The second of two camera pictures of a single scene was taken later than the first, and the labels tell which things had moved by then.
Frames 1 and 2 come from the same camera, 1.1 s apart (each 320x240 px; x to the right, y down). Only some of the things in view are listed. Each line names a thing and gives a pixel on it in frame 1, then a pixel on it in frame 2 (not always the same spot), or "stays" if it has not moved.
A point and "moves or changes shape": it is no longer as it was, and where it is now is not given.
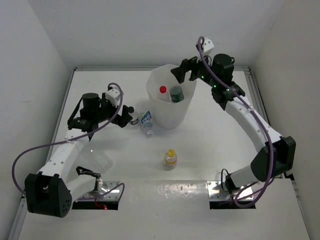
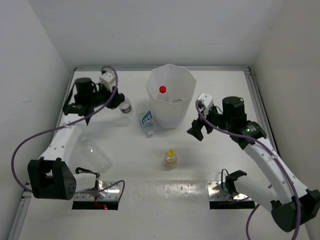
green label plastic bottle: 176,94 moves or changes shape
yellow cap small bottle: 170,160 stays
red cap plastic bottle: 163,95 stays
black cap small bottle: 135,116 to 126,107
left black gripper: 122,119 to 114,101
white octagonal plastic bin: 170,98 stays
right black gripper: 191,64 to 195,130
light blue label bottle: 146,123 stays
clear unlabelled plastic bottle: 96,158 stays
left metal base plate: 109,190 stays
